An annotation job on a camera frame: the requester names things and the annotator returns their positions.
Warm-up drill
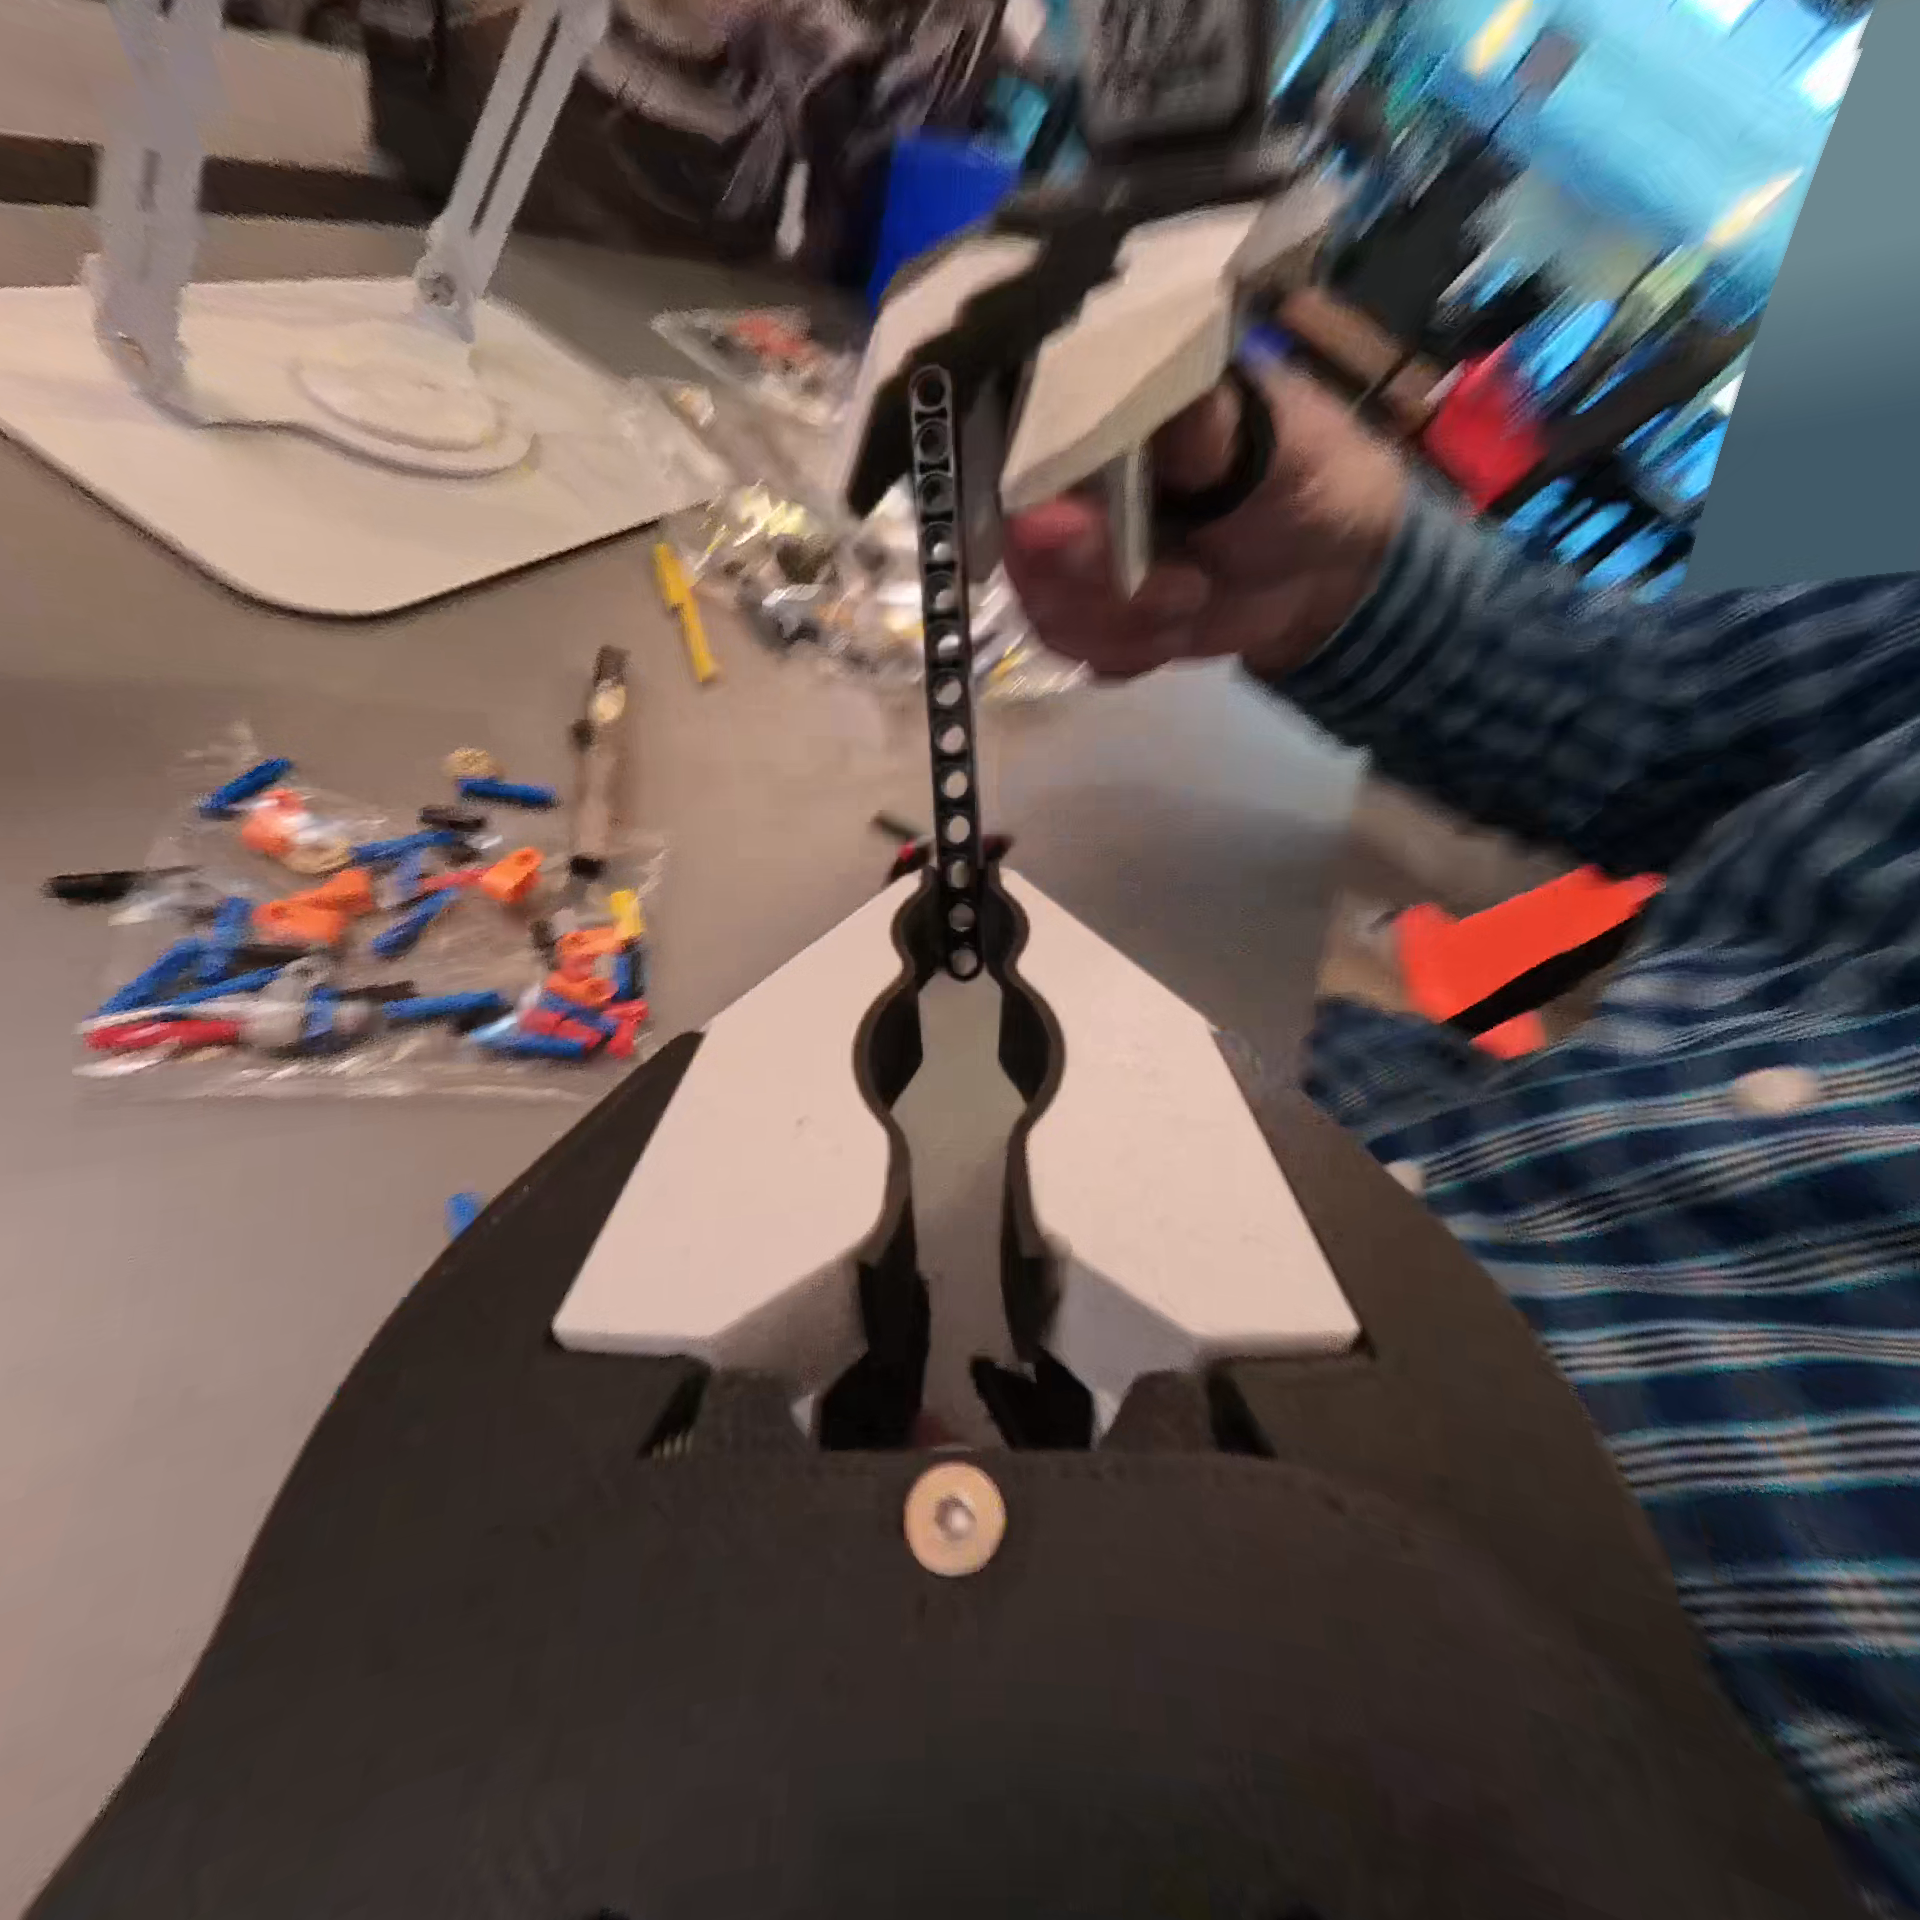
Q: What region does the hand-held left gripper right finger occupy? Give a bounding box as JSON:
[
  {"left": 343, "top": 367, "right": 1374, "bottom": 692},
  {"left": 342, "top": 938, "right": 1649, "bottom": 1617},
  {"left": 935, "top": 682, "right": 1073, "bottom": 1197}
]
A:
[{"left": 977, "top": 872, "right": 1363, "bottom": 1445}]

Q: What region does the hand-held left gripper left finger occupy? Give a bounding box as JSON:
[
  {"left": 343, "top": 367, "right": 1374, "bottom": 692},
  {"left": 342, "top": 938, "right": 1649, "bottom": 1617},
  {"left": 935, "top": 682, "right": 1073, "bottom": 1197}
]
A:
[{"left": 548, "top": 882, "right": 926, "bottom": 1445}]

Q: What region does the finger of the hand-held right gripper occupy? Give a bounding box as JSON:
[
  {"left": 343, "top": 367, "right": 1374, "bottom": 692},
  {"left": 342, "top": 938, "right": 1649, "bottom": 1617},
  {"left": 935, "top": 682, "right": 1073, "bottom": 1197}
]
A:
[
  {"left": 995, "top": 207, "right": 1265, "bottom": 511},
  {"left": 833, "top": 230, "right": 1040, "bottom": 521}
]

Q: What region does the black lego technic beam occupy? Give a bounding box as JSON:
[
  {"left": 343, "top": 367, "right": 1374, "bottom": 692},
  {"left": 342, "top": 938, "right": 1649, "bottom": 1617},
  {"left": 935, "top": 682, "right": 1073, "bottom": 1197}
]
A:
[
  {"left": 904, "top": 362, "right": 992, "bottom": 985},
  {"left": 564, "top": 642, "right": 639, "bottom": 882}
]

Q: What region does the person's right forearm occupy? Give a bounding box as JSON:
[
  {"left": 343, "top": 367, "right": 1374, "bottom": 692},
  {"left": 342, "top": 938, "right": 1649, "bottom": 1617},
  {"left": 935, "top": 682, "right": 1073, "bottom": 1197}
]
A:
[{"left": 1275, "top": 487, "right": 1920, "bottom": 935}]

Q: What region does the pile of clear lego bags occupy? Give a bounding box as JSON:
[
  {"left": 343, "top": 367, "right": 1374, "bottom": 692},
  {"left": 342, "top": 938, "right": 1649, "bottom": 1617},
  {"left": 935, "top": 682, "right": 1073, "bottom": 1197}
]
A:
[{"left": 656, "top": 304, "right": 1087, "bottom": 710}]

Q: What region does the yellow lego axle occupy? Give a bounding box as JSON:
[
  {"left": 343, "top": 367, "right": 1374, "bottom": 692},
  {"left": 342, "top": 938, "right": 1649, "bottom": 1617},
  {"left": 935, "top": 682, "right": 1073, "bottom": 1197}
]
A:
[{"left": 652, "top": 540, "right": 722, "bottom": 688}]

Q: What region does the clear bag of lego pieces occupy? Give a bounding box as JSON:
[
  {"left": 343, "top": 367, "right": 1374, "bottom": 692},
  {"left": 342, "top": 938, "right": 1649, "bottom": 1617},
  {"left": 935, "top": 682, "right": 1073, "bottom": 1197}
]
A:
[{"left": 71, "top": 732, "right": 673, "bottom": 1085}]

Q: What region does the person's right hand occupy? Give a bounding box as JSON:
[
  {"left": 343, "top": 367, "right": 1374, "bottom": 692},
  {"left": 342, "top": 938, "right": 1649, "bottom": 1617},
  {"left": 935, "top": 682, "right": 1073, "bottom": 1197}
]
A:
[{"left": 996, "top": 358, "right": 1426, "bottom": 685}]

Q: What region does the blue plastic bin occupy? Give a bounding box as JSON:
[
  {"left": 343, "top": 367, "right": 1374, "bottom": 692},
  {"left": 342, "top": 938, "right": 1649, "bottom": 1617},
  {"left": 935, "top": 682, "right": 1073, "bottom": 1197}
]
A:
[{"left": 866, "top": 133, "right": 1025, "bottom": 304}]

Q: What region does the orange plastic object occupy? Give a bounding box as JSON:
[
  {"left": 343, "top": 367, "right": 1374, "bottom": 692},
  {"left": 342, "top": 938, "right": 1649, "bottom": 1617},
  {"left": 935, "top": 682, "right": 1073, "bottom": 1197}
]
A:
[{"left": 1392, "top": 865, "right": 1671, "bottom": 1062}]

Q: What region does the person's blue plaid shirt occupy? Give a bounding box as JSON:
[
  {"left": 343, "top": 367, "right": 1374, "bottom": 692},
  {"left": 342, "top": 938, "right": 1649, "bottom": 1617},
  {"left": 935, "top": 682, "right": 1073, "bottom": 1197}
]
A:
[{"left": 1297, "top": 871, "right": 1920, "bottom": 1920}]

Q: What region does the white stand with flat base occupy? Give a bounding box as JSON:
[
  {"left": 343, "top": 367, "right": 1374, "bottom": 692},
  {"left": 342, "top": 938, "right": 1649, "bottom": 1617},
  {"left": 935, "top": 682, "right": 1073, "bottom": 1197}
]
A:
[{"left": 0, "top": 0, "right": 726, "bottom": 622}]

